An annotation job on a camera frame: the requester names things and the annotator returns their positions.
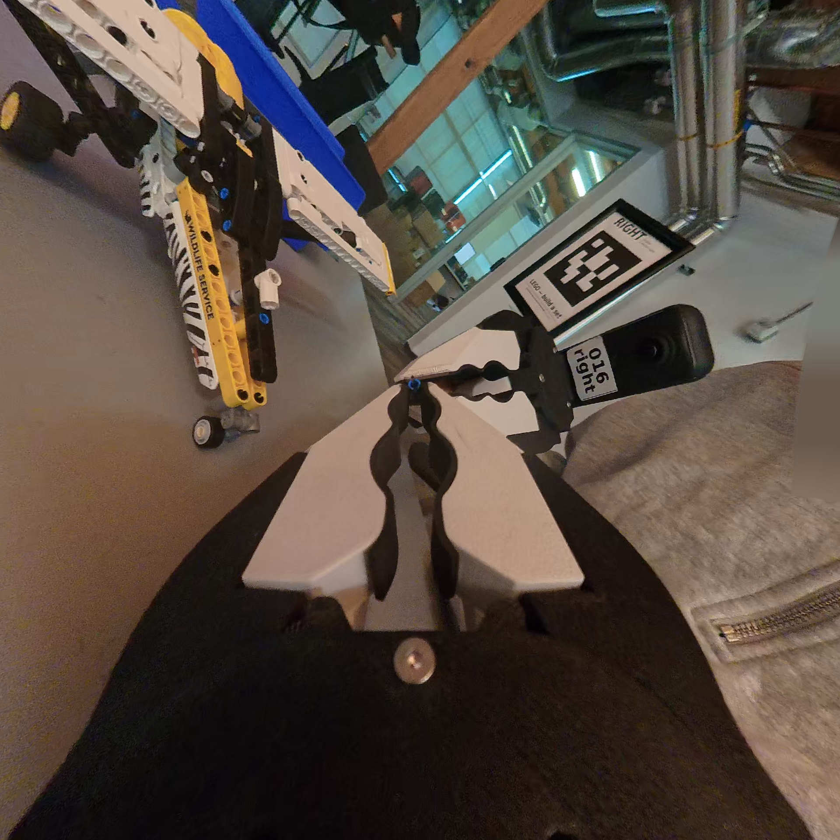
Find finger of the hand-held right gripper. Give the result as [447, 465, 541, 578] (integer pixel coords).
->
[432, 381, 547, 439]
[394, 330, 527, 383]

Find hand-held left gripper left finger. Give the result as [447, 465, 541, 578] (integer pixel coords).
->
[241, 384, 414, 631]

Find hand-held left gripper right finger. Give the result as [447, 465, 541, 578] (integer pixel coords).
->
[420, 384, 585, 631]

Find white yellow lego plane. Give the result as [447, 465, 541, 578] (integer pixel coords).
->
[0, 0, 398, 452]

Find black framed marker sign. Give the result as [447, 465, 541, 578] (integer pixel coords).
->
[503, 199, 697, 333]

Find person's grey hoodie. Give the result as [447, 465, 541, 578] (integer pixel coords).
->
[564, 361, 840, 840]

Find wooden ceiling beam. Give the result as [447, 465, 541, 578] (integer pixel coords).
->
[366, 0, 550, 175]

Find blue plastic bin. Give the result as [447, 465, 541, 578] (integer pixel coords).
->
[157, 0, 367, 255]

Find silver metal pipes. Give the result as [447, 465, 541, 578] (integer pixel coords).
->
[661, 0, 750, 242]

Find grey plug with cable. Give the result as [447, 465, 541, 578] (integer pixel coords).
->
[745, 302, 815, 343]

